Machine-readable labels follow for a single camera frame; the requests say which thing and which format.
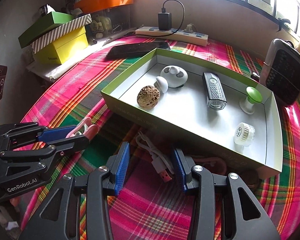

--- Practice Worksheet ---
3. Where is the black perforated speaker device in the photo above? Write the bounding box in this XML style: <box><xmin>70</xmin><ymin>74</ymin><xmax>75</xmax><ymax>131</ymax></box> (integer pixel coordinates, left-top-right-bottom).
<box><xmin>203</xmin><ymin>72</ymin><xmax>227</xmax><ymax>111</ymax></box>

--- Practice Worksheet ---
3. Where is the striped white box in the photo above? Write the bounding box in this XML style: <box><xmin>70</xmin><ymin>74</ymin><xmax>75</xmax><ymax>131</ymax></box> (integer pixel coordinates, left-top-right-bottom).
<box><xmin>31</xmin><ymin>14</ymin><xmax>92</xmax><ymax>54</ymax></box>

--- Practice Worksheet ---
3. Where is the small white cylindrical jar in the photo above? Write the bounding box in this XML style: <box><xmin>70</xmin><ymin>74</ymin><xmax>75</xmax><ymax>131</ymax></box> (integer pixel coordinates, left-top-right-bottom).
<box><xmin>234</xmin><ymin>122</ymin><xmax>255</xmax><ymax>147</ymax></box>

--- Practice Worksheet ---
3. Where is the black charger with cable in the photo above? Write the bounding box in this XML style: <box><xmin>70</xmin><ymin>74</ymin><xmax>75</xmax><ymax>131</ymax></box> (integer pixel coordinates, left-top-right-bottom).
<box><xmin>135</xmin><ymin>0</ymin><xmax>185</xmax><ymax>38</ymax></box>

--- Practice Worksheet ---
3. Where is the grey black portable heater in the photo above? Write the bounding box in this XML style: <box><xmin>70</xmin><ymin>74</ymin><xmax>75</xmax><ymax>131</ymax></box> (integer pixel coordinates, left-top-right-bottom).
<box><xmin>259</xmin><ymin>38</ymin><xmax>300</xmax><ymax>107</ymax></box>

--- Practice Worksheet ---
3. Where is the plaid pink green bedsheet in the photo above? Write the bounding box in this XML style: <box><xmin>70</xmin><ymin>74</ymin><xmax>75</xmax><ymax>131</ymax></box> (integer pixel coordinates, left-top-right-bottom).
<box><xmin>23</xmin><ymin>49</ymin><xmax>300</xmax><ymax>239</ymax></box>

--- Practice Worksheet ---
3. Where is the white plug adapter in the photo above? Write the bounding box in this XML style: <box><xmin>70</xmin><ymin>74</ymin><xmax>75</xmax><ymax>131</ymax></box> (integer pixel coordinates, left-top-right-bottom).
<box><xmin>184</xmin><ymin>23</ymin><xmax>197</xmax><ymax>33</ymax></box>

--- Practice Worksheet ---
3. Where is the yellow box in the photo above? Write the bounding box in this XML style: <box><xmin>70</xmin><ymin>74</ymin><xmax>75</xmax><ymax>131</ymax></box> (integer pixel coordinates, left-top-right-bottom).
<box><xmin>34</xmin><ymin>27</ymin><xmax>88</xmax><ymax>64</ymax></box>

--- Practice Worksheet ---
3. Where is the green grey cardboard box tray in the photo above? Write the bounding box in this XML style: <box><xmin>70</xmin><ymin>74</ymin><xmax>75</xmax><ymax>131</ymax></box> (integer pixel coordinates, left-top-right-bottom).
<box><xmin>101</xmin><ymin>49</ymin><xmax>283</xmax><ymax>179</ymax></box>

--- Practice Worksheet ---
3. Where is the pink folding clip holder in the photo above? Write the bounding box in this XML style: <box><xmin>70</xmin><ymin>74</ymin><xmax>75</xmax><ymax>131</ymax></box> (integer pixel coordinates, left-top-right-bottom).
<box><xmin>66</xmin><ymin>117</ymin><xmax>98</xmax><ymax>141</ymax></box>

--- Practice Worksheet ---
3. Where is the white usb cable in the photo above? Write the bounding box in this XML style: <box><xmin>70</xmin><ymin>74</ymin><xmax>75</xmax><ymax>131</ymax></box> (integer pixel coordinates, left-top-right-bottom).
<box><xmin>135</xmin><ymin>132</ymin><xmax>175</xmax><ymax>183</ymax></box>

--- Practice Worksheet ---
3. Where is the green box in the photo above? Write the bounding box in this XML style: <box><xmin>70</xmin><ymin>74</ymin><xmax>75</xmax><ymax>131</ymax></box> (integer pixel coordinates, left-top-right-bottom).
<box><xmin>18</xmin><ymin>11</ymin><xmax>74</xmax><ymax>48</ymax></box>

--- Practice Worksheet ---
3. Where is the black smartphone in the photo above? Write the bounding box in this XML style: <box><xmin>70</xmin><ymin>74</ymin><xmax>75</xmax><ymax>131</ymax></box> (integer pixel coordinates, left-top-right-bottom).
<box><xmin>106</xmin><ymin>41</ymin><xmax>171</xmax><ymax>60</ymax></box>

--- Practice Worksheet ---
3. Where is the orange tray shelf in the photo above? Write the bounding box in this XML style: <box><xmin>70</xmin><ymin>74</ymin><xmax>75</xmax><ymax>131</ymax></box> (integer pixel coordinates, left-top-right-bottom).
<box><xmin>74</xmin><ymin>0</ymin><xmax>134</xmax><ymax>14</ymax></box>

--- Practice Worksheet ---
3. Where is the small white mushroom object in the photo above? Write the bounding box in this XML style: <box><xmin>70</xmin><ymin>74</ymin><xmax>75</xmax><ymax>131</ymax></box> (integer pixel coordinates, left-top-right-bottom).
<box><xmin>154</xmin><ymin>76</ymin><xmax>168</xmax><ymax>94</ymax></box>

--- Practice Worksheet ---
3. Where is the white round earbud case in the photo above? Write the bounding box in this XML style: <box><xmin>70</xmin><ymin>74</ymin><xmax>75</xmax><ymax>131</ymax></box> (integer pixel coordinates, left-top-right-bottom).
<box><xmin>160</xmin><ymin>65</ymin><xmax>188</xmax><ymax>88</ymax></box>

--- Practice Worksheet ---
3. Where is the white power strip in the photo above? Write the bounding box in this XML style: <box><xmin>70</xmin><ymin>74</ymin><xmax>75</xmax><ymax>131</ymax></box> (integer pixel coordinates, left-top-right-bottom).
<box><xmin>135</xmin><ymin>27</ymin><xmax>208</xmax><ymax>47</ymax></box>

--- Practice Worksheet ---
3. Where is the green mushroom shaped lamp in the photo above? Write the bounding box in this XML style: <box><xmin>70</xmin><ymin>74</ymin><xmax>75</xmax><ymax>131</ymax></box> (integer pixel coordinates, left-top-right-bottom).
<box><xmin>239</xmin><ymin>86</ymin><xmax>263</xmax><ymax>114</ymax></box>

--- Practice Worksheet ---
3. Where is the brown carved walnut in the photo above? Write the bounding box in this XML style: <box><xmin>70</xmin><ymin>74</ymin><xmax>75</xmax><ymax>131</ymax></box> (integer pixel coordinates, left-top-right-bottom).
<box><xmin>137</xmin><ymin>86</ymin><xmax>160</xmax><ymax>110</ymax></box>

